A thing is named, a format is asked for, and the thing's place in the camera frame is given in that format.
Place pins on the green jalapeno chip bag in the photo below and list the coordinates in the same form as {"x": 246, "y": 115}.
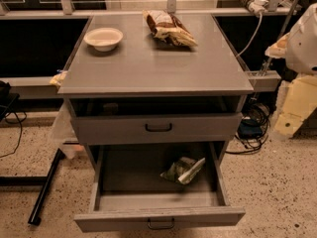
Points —
{"x": 184, "y": 170}

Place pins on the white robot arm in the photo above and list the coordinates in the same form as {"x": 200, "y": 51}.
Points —
{"x": 299, "y": 46}

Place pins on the grey drawer cabinet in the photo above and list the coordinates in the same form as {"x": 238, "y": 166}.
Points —
{"x": 144, "y": 76}

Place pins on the closed upper drawer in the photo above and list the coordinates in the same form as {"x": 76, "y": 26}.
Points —
{"x": 139, "y": 129}

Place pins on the brown chip bag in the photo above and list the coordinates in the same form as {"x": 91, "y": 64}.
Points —
{"x": 168, "y": 28}

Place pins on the open middle drawer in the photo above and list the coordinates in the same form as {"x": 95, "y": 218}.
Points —
{"x": 128, "y": 192}

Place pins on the clear plastic bag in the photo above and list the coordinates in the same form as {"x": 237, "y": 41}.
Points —
{"x": 62, "y": 133}

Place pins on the white paper bowl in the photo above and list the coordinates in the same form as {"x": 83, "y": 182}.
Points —
{"x": 103, "y": 39}

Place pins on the yellow foam padding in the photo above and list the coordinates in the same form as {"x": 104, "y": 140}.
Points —
{"x": 295, "y": 102}

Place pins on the black metal floor stand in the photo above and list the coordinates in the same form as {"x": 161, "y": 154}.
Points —
{"x": 44, "y": 183}

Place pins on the white power strip with cable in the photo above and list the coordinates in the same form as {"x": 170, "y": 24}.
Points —
{"x": 257, "y": 8}

